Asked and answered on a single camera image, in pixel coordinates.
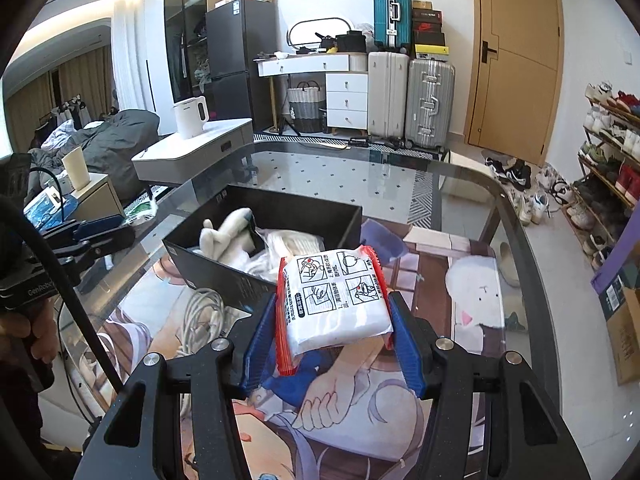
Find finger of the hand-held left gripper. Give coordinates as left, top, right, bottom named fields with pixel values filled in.
left=52, top=225, right=137, bottom=283
left=42, top=216, right=127, bottom=251

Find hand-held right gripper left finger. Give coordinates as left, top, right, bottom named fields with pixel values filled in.
left=75, top=292, right=279, bottom=480

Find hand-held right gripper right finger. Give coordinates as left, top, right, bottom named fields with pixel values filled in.
left=387, top=292, right=591, bottom=480

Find red and white packet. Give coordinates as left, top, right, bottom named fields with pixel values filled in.
left=276, top=243, right=397, bottom=378

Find black cardboard box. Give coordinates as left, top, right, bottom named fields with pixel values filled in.
left=161, top=183, right=364, bottom=319

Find bagged white rope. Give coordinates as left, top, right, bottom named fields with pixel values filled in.
left=250, top=229, right=327, bottom=282

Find white and blue plush toy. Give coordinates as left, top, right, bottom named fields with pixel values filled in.
left=199, top=207, right=257, bottom=264

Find person's left hand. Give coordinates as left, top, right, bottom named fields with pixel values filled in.
left=0, top=304, right=54, bottom=362

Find wooden nightstand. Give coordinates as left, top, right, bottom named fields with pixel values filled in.
left=64, top=172, right=127, bottom=222

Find blue packet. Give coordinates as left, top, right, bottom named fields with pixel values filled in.
left=24, top=191, right=79, bottom=232

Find beige cylinder container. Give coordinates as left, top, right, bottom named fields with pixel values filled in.
left=61, top=145, right=91, bottom=192

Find printed desk mat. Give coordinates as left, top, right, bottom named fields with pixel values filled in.
left=65, top=215, right=507, bottom=480

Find grey bean bag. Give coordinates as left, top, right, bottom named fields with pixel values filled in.
left=81, top=108, right=161, bottom=202

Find crumpled bedding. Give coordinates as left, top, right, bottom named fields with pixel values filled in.
left=41, top=119, right=97, bottom=152

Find white side table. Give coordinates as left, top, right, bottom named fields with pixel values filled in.
left=131, top=118, right=255, bottom=187

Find white electric kettle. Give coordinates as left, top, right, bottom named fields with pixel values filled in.
left=172, top=94, right=210, bottom=140

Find brown curtains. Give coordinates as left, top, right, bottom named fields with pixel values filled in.
left=4, top=44, right=114, bottom=142

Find white curtain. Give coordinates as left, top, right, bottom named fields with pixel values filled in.
left=112, top=0, right=152, bottom=127

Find patterned rug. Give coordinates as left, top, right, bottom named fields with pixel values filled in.
left=251, top=132, right=437, bottom=227

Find pile of loose shoes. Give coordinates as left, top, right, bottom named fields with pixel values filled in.
left=481, top=152, right=572, bottom=227

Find dark glass cabinet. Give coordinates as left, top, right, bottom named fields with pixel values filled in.
left=163, top=0, right=239, bottom=107

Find black fridge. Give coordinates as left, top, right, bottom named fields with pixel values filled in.
left=204, top=0, right=279, bottom=132

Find brown cardboard box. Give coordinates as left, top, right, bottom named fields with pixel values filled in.
left=606, top=287, right=640, bottom=387

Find purple box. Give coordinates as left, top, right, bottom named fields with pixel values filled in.
left=590, top=209, right=640, bottom=322

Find wicker basket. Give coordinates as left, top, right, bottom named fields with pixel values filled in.
left=287, top=82, right=327, bottom=134

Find silver suitcase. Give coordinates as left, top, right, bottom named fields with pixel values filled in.
left=403, top=57, right=457, bottom=151

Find white suitcase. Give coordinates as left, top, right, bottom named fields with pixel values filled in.
left=367, top=51, right=410, bottom=141

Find white vanity desk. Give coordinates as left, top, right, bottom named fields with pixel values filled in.
left=253, top=52, right=371, bottom=134

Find shoe rack with sneakers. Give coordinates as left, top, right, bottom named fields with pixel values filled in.
left=569, top=82, right=640, bottom=272

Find oval mirror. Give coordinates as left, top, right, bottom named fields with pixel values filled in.
left=287, top=17, right=354, bottom=52

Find wooden door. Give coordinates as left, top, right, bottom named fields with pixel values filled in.
left=464, top=0, right=566, bottom=166

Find black bag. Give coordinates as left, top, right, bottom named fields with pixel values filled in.
left=334, top=30, right=369, bottom=55

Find stack of shoe boxes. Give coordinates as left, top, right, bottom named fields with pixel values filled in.
left=410, top=0, right=450, bottom=60

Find teal suitcase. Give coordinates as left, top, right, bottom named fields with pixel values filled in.
left=372, top=0, right=414, bottom=52

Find thick black cable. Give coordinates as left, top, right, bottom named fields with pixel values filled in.
left=0, top=195, right=123, bottom=396

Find coiled white cable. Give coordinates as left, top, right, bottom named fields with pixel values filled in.
left=177, top=286, right=227, bottom=417

